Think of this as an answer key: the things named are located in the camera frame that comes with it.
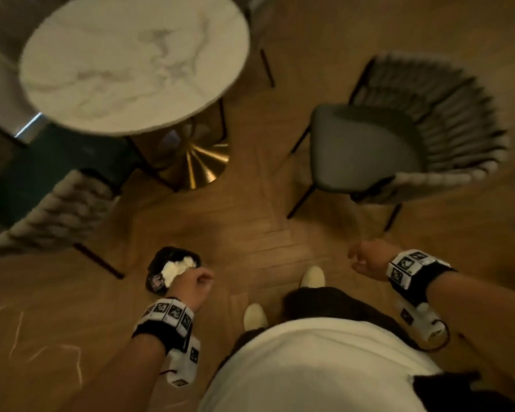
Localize person's right hand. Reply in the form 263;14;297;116
348;239;403;282

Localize person's white shirt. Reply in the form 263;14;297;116
197;317;443;412

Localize person's right white shoe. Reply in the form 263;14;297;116
300;266;326;290

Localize left wrist camera band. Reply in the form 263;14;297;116
131;297;201;388

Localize round white marble table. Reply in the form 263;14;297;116
19;0;251;137

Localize grey woven-back chair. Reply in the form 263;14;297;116
287;51;510;233

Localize person's left forearm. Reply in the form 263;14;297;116
54;334;169;412

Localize green woven-back chair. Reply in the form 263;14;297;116
0;122;142;280

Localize wrist camera band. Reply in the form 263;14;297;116
386;249;457;353
131;297;201;388

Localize person's white shoe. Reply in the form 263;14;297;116
243;303;269;332
300;266;326;290

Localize person's left white shoe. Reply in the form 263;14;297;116
243;303;269;332

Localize person's left hand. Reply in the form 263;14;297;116
167;267;215;314

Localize person's right forearm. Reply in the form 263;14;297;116
425;271;515;399

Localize black bag with white tissue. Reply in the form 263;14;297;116
145;246;201;296

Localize right wrist camera band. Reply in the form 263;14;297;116
386;249;457;353

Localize person's dark trousers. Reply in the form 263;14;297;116
217;287;515;412

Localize gold table base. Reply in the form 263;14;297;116
131;118;231;191

